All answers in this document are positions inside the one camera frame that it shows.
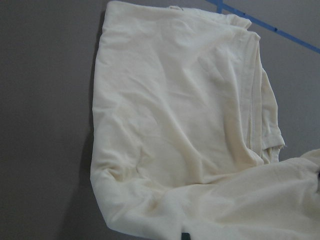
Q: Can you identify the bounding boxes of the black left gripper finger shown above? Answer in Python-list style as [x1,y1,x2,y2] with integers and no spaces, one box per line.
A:
[181,232,190,240]

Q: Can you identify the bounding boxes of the beige long-sleeve graphic shirt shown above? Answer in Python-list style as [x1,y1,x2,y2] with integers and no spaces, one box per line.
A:
[90,1,320,240]

